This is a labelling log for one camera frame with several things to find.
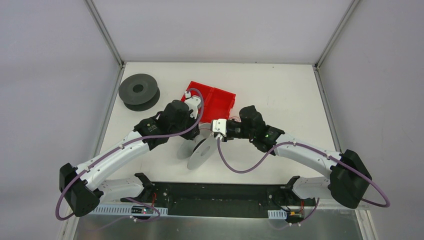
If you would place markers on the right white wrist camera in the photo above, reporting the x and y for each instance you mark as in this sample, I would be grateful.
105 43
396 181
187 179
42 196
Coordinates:
219 126

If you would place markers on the aluminium frame post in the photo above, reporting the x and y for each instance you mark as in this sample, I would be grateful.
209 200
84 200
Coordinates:
94 12
337 32

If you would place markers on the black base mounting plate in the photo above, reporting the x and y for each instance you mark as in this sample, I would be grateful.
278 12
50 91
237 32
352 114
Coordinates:
252 201

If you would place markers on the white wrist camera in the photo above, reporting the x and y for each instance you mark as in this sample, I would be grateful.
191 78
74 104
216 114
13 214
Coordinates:
219 126
194 104

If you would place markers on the black cable spool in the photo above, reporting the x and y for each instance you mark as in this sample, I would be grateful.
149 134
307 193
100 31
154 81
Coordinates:
139 92

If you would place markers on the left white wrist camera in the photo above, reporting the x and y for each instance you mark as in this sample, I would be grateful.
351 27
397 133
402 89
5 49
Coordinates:
194 104

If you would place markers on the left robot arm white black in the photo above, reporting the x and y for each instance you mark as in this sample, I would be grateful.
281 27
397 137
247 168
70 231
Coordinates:
83 187

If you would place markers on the white translucent cable spool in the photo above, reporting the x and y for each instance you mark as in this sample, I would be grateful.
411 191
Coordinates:
199 150

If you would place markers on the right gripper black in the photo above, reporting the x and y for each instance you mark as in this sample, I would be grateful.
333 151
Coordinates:
230 131

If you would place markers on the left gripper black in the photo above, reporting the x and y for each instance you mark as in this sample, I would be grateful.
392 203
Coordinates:
191 133

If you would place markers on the right aluminium frame post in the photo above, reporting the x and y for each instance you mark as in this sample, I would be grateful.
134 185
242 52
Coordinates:
337 32

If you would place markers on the red two-compartment bin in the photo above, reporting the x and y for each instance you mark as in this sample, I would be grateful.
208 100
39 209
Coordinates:
218 103

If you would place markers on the left aluminium frame post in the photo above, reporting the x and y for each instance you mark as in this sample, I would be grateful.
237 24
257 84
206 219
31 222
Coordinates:
94 12

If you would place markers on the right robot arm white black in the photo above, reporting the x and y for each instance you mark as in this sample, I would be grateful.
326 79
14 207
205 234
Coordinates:
344 177

